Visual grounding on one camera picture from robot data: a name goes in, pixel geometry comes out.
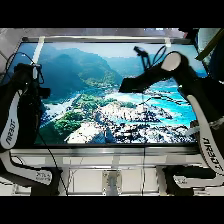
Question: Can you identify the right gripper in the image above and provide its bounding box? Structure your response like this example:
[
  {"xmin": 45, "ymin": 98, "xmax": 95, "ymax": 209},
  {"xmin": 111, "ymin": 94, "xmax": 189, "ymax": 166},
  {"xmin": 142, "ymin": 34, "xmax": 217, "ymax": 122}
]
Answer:
[{"xmin": 118, "ymin": 71, "xmax": 158, "ymax": 94}]

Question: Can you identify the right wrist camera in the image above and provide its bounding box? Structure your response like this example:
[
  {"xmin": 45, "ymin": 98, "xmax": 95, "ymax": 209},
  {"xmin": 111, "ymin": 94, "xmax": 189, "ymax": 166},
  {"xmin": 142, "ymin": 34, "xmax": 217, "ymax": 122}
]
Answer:
[{"xmin": 132, "ymin": 45, "xmax": 150, "ymax": 70}]

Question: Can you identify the black cable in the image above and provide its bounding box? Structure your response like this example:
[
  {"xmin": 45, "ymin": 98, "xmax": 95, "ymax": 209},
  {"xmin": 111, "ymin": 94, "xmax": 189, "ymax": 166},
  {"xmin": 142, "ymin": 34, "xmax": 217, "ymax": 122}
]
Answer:
[
  {"xmin": 148, "ymin": 44, "xmax": 168, "ymax": 69},
  {"xmin": 36, "ymin": 130, "xmax": 69, "ymax": 197},
  {"xmin": 1, "ymin": 51, "xmax": 37, "ymax": 83}
]

